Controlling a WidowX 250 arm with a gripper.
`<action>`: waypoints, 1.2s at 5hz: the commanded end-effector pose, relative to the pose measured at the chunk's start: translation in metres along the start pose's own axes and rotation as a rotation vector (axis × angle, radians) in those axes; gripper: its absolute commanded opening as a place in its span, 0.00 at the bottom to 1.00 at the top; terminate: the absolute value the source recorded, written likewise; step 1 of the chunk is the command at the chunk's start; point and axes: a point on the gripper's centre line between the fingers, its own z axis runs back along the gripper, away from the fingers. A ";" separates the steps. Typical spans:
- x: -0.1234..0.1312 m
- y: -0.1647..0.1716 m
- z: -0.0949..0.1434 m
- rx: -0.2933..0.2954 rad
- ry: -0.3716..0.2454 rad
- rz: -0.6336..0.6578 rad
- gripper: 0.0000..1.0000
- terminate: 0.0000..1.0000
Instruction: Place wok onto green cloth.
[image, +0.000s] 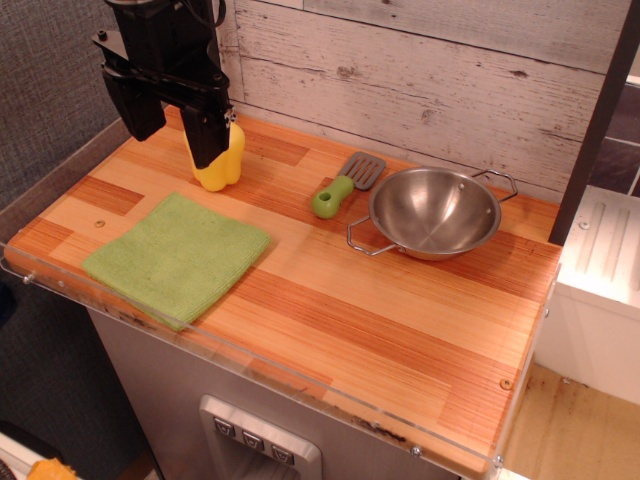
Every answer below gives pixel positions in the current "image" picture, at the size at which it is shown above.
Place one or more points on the green grey toy spatula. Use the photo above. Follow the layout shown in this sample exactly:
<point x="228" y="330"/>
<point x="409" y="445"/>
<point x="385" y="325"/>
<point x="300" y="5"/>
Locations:
<point x="359" y="172"/>

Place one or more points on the stainless steel wok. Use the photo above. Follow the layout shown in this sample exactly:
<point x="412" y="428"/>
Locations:
<point x="434" y="214"/>

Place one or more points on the clear acrylic edge guard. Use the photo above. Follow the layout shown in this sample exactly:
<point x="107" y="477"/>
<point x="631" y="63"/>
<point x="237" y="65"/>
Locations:
<point x="426" y="356"/>

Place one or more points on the white toy sink unit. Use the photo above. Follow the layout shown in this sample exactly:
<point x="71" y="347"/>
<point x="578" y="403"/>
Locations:
<point x="591" y="330"/>

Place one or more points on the silver dispenser panel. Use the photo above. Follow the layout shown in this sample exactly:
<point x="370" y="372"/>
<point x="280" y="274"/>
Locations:
<point x="244" y="446"/>

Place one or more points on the green cloth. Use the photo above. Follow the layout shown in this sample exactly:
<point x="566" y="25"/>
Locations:
<point x="178" y="261"/>

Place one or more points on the yellow toy bell pepper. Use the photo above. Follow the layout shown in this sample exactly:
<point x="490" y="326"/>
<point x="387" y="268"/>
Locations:
<point x="226" y="168"/>

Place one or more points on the dark right post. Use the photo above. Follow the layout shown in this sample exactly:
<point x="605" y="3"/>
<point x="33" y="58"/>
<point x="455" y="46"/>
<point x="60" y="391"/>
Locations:
<point x="604" y="110"/>

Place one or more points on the yellow object at corner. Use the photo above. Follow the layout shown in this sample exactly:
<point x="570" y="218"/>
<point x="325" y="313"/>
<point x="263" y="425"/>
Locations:
<point x="51" y="469"/>

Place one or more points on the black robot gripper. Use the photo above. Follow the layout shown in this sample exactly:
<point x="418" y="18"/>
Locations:
<point x="167" y="51"/>

